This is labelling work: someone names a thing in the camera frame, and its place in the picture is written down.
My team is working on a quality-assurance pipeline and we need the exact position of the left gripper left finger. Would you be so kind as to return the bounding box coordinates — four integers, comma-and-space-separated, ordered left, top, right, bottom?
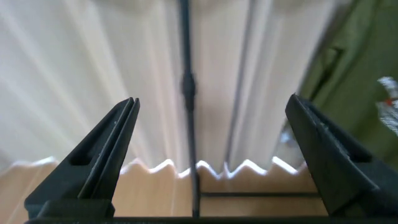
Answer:
24, 96, 141, 220

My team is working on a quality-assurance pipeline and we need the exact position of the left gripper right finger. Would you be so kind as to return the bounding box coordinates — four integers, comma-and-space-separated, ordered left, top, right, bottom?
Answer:
285, 93, 398, 217

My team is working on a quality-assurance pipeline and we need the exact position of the green long-sleeved shirt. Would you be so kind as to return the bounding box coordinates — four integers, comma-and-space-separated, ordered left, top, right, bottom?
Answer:
297, 0, 398, 171

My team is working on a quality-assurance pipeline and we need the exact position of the black clothes rack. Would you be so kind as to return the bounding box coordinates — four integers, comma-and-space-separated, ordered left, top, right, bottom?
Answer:
177, 0, 322, 218

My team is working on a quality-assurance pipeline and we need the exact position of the beige curtain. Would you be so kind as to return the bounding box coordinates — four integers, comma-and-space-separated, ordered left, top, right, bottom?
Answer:
0, 0, 354, 180

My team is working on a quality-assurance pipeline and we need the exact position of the metal curtain wand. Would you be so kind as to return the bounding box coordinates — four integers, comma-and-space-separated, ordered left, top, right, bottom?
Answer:
223, 0, 258, 163

